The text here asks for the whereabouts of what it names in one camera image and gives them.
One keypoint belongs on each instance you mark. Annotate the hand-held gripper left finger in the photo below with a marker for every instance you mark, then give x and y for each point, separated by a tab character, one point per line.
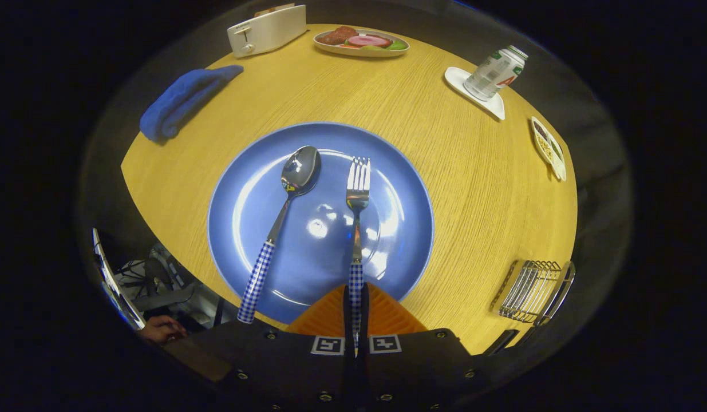
290	372

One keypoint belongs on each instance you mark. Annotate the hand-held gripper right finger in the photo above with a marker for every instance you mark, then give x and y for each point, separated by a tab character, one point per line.
416	372

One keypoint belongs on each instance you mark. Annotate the blue round plate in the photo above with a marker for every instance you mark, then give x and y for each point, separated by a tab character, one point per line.
319	257

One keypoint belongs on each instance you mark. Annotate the laptop computer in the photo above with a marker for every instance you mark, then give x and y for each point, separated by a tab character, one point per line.
113	286

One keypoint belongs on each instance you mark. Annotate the white divided bean dish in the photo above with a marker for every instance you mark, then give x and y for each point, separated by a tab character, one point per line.
549	150

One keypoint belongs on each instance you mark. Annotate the blue folded cloth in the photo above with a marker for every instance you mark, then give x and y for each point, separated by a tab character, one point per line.
181	100

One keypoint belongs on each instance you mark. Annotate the white square coaster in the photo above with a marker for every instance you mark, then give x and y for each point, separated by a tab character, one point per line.
457	77

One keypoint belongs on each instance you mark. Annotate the white drink bottle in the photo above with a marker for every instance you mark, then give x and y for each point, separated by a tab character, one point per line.
493	74

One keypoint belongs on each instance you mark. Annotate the oval plate of food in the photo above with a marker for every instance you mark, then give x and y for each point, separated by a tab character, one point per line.
336	49

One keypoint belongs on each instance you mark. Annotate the green lettuce leaf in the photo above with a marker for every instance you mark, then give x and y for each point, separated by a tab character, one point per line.
398	45

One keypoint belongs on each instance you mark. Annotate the pink ham slice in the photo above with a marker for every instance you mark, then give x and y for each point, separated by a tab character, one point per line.
369	41

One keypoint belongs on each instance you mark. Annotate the brown sausage piece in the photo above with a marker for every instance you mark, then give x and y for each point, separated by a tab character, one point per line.
337	35

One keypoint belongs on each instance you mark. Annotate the white toaster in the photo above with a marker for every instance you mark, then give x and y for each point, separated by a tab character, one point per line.
270	31

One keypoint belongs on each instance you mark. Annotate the brown toast slices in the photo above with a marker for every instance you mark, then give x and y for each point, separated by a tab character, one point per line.
273	9

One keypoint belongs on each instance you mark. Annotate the black table bracket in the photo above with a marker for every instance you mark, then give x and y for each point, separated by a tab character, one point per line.
500	341

